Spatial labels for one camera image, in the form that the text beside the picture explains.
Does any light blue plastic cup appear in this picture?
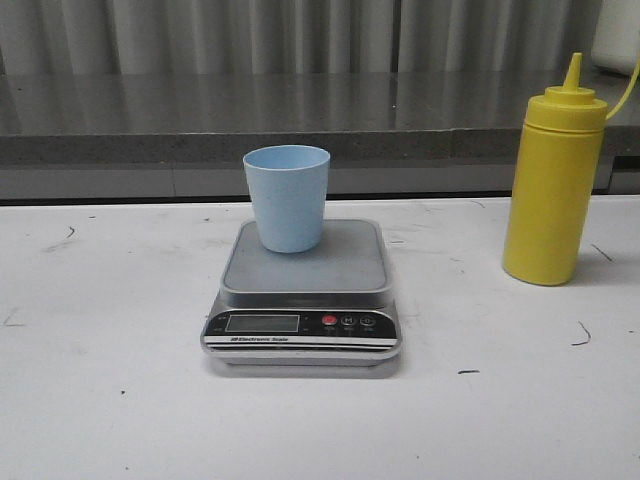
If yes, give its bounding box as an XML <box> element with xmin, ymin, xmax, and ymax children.
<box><xmin>243</xmin><ymin>145</ymin><xmax>331</xmax><ymax>253</ymax></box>

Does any yellow squeeze bottle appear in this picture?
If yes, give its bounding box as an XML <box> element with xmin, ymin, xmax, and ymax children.
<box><xmin>502</xmin><ymin>53</ymin><xmax>639</xmax><ymax>286</ymax></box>

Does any silver electronic kitchen scale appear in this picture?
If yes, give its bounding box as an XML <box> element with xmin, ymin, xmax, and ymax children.
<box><xmin>200</xmin><ymin>219</ymin><xmax>402</xmax><ymax>370</ymax></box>

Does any grey stone counter ledge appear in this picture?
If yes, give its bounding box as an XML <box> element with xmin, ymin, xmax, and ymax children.
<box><xmin>0</xmin><ymin>72</ymin><xmax>640</xmax><ymax>199</ymax></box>

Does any white container in background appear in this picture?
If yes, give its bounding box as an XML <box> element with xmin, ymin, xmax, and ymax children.
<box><xmin>591</xmin><ymin>0</ymin><xmax>640</xmax><ymax>75</ymax></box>

